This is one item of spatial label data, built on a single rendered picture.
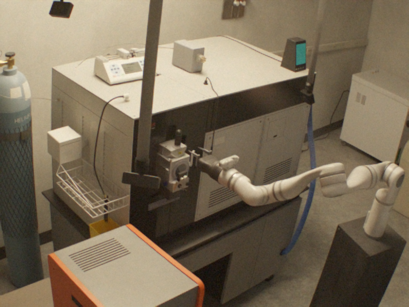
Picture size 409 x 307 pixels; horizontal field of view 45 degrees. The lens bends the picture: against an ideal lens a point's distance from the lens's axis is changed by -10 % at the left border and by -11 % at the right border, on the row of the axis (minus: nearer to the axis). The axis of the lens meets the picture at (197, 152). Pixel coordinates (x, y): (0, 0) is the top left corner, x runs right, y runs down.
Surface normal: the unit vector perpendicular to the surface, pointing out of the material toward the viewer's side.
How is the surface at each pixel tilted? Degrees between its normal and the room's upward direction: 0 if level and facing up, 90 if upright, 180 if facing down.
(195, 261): 90
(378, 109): 90
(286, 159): 90
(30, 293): 0
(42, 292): 0
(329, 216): 0
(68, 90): 90
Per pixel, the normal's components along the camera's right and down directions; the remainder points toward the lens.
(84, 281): 0.11, -0.87
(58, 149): -0.73, 0.25
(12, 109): 0.47, 0.44
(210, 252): 0.67, 0.41
